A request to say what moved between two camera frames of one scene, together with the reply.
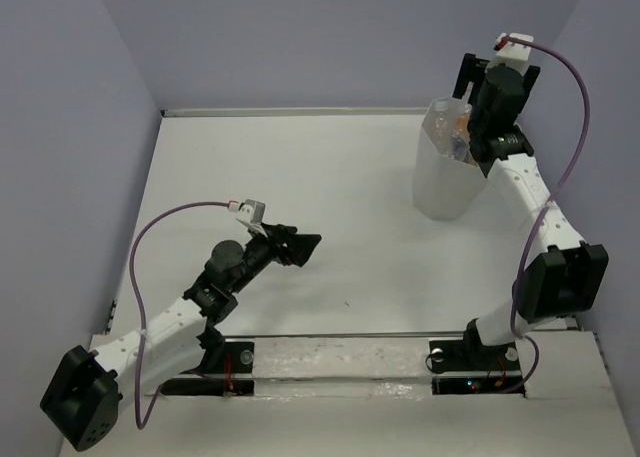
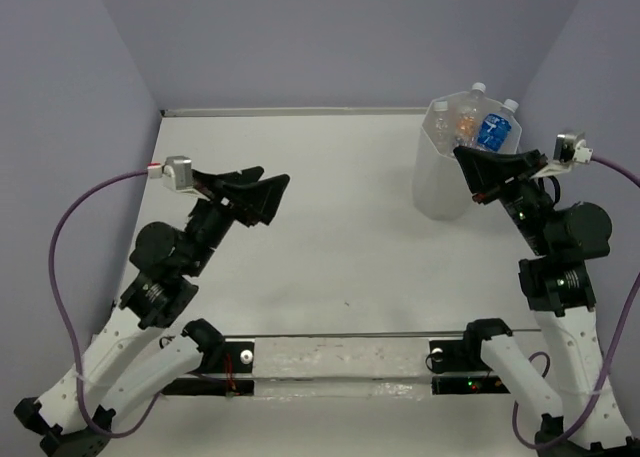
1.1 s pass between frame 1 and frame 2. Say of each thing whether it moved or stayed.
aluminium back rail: stayed
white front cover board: stayed
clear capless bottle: stayed
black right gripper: moved
